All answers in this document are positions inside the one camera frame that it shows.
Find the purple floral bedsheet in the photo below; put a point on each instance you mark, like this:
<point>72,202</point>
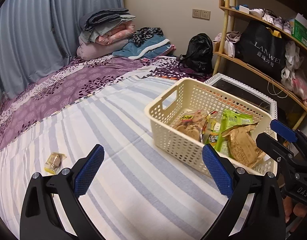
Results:
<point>77,80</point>

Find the blue folded blanket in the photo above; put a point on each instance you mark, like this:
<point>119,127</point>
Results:
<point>133,52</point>

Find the brown paper snack packet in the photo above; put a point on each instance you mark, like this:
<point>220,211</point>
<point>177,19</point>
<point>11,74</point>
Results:
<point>242,147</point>

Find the person's right hand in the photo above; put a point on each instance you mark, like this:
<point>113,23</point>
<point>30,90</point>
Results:
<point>300,210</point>

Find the white sneaker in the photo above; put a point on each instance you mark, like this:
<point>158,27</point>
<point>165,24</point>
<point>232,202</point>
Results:
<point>257,12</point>

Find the blue curtain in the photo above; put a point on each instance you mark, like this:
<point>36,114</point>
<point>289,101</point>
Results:
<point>38,37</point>

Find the folded quilt pile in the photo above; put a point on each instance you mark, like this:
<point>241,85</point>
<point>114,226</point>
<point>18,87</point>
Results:
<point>103,32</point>

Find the cream perforated plastic basket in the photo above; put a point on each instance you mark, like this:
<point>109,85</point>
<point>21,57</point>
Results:
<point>191,95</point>

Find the leopard print cloth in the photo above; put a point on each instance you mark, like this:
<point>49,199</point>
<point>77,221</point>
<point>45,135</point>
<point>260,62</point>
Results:
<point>144,34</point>

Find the white framed mirror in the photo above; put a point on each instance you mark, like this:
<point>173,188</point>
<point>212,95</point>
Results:
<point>244,92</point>

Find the blue white striped sheet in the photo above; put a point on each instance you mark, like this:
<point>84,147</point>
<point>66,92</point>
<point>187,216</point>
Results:
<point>139,192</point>

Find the small yellow snack packet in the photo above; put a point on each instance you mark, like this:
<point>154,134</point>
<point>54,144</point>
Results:
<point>211,132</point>

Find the clear cookie bag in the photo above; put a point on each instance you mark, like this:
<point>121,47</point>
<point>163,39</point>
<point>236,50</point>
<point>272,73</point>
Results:
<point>193,123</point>

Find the black backpack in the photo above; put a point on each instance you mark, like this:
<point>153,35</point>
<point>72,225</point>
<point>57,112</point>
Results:
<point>199,55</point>

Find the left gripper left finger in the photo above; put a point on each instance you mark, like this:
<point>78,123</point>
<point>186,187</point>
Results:
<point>40,218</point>

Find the green cardboard box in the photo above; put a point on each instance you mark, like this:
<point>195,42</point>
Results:
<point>299,28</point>

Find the green snack bag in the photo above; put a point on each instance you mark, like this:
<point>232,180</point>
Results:
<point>228,120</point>

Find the wooden shelf unit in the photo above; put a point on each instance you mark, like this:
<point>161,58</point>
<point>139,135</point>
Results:
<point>229,16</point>

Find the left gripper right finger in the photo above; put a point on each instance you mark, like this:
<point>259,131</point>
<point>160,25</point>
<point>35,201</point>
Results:
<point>265,218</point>

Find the wall socket plate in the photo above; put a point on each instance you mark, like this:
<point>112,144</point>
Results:
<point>202,14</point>

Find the yellow biscuit packet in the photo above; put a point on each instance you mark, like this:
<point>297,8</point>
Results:
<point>54,162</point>

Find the white plastic bags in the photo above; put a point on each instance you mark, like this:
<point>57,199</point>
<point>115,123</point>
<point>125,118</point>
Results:
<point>292,77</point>

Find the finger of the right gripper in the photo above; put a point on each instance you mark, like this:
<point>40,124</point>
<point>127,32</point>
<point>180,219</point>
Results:
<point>274,149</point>
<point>284,131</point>

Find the pink clothes on shelf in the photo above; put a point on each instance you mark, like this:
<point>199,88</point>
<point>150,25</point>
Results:
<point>232,37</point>

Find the black LANWEI tote bag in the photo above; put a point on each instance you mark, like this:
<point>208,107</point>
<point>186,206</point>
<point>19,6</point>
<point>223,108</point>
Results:
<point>262,48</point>

